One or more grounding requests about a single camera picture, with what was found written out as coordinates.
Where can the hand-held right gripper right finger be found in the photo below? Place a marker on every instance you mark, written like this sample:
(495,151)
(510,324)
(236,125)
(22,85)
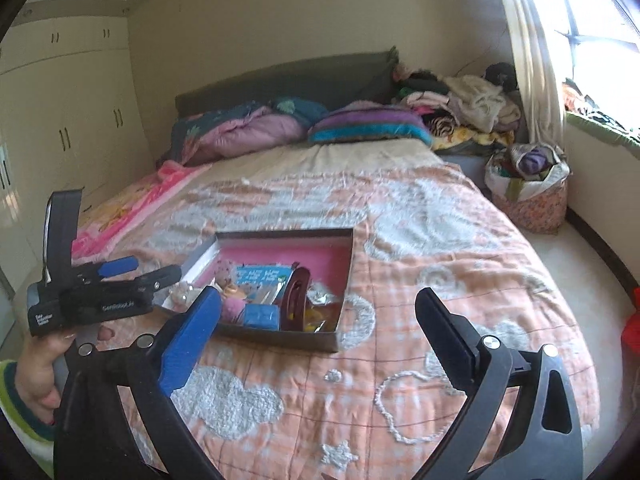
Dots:
(450,335)

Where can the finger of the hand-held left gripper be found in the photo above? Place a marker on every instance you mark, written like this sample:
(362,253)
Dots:
(160,277)
(117,266)

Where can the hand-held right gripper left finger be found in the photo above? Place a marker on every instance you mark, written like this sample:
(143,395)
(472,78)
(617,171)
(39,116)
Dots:
(190,340)

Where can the small blue packet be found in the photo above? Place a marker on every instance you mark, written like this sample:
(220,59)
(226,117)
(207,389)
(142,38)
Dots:
(261,317)

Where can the brown hair clip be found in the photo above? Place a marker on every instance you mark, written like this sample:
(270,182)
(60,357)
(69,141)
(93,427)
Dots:
(290,310)

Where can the cardboard box with pink lining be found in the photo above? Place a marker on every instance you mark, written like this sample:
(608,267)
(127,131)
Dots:
(300,337)

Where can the clear plastic earring packet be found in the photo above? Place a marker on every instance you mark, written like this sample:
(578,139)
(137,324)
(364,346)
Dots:
(322,295)

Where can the person's left forearm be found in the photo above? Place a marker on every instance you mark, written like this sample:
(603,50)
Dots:
(20,425)

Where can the person's left hand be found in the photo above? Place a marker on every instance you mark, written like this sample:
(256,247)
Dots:
(40,370)

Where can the clear plastic bag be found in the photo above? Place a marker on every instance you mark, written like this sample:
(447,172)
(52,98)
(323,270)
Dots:
(180,295)

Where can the pink printed blanket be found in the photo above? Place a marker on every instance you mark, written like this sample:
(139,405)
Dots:
(130,205)

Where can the pale pink plush trinket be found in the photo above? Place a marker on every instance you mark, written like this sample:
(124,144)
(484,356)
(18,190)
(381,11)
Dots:
(225,271)

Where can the blue accessory card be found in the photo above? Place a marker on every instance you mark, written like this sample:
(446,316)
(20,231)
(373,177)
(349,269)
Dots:
(260,280)

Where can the yellow bangles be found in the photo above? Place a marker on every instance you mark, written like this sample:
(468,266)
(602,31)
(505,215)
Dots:
(320,321)

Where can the floral bag of fabrics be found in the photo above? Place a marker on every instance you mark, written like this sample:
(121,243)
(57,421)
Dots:
(530,205)

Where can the cream wardrobe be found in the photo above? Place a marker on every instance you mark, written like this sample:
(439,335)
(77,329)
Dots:
(65,110)

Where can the pink quilted pillow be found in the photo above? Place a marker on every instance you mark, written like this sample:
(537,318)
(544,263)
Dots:
(240,132)

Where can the red object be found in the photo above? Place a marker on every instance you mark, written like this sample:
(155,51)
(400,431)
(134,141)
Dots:
(632,352)

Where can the beige bed sheet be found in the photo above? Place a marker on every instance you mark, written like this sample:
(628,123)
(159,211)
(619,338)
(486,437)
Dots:
(325,160)

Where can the purple teal striped pillow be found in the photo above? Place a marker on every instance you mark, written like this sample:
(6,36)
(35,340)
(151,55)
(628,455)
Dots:
(370,125)

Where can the pile of clothes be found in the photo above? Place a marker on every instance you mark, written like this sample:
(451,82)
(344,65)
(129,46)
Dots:
(475,100)

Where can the grey headboard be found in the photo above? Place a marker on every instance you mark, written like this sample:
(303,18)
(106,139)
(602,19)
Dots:
(300,80)

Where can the green window seat cushion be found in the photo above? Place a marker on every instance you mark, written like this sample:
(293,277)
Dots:
(600,132)

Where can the cream curtain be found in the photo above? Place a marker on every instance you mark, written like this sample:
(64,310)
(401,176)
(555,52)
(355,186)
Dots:
(530,50)

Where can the window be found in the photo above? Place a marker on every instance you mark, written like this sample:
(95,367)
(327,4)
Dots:
(605,0)

